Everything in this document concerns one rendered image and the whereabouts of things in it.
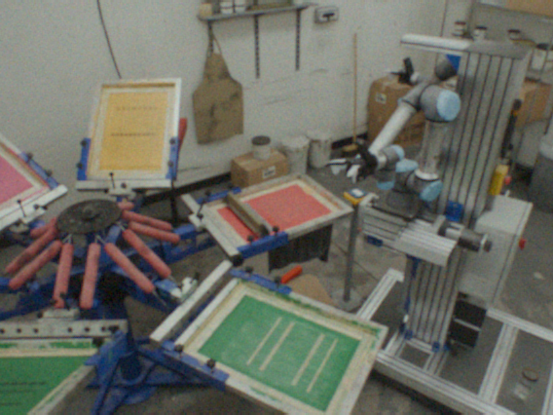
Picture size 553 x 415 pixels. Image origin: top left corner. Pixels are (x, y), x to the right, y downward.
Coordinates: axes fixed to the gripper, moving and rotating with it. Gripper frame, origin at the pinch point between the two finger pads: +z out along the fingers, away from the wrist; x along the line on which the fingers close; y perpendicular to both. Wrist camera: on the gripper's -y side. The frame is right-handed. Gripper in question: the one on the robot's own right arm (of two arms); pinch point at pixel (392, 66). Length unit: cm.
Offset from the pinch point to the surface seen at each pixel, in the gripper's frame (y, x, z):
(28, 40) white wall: -31, -195, 185
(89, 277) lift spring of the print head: 21, -215, -45
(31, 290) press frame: 31, -242, -24
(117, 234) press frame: 39, -196, 4
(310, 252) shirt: 83, -96, -35
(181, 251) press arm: 54, -168, -17
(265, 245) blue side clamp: 52, -128, -44
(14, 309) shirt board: 41, -254, -18
